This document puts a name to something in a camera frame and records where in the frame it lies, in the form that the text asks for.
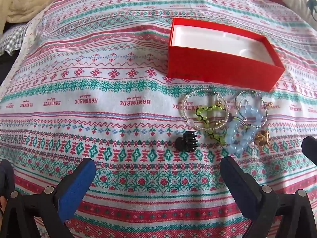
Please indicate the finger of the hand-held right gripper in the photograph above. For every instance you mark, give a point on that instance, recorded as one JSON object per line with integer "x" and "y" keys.
{"x": 310, "y": 148}

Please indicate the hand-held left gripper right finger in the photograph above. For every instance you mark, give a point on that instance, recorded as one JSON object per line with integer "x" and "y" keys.
{"x": 232, "y": 176}

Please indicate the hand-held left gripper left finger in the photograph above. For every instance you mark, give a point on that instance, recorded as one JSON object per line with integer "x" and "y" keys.
{"x": 74, "y": 191}

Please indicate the red cardboard box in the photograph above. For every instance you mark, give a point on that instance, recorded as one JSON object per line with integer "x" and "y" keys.
{"x": 218, "y": 67}

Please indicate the black hair claw clip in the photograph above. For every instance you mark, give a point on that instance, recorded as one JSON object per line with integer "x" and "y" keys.
{"x": 185, "y": 143}

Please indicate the small gold earring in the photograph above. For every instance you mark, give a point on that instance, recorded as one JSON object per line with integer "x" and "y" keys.
{"x": 219, "y": 103}
{"x": 270, "y": 104}

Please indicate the patterned printed blanket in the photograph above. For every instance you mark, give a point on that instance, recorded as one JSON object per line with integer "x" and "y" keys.
{"x": 99, "y": 104}

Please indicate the white deer print pillow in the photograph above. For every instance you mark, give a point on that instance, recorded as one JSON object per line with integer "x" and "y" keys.
{"x": 304, "y": 7}

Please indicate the grey checked bed sheet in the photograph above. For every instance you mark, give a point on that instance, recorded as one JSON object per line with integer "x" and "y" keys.
{"x": 12, "y": 39}

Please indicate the beige quilted blanket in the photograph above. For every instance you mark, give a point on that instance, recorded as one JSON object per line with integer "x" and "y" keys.
{"x": 22, "y": 2}

